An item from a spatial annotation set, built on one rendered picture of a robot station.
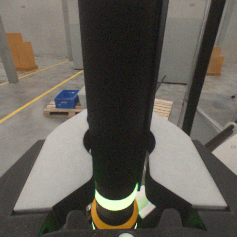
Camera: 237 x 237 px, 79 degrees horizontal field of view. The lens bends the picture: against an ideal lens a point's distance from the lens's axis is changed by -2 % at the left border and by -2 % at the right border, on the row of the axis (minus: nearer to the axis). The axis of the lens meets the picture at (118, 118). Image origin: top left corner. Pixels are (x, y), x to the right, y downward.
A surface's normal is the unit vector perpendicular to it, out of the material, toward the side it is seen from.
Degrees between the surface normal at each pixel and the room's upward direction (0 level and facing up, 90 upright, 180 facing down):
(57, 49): 90
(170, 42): 90
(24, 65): 90
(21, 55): 90
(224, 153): 50
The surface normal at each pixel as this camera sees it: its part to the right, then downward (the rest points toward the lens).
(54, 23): -0.14, 0.49
